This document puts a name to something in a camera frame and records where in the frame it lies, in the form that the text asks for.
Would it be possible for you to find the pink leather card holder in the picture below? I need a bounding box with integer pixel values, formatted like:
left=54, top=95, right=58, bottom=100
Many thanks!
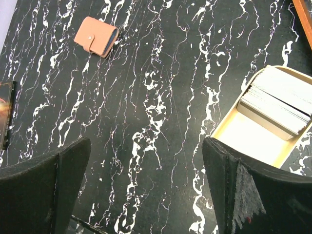
left=74, top=16, right=119, bottom=58

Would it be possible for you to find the orange wooden shelf rack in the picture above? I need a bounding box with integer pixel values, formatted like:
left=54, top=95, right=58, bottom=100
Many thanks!
left=292, top=0, right=312, bottom=48

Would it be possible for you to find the white card stack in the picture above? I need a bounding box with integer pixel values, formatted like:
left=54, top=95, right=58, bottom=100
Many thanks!
left=237, top=66, right=312, bottom=140

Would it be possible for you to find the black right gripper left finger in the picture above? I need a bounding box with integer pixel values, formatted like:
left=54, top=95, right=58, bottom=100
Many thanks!
left=0, top=137, right=91, bottom=234

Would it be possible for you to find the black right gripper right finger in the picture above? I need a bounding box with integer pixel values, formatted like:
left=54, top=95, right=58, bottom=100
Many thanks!
left=202, top=137, right=312, bottom=234

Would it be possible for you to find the beige card tray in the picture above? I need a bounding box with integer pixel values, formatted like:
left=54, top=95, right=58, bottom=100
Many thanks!
left=211, top=65, right=312, bottom=168

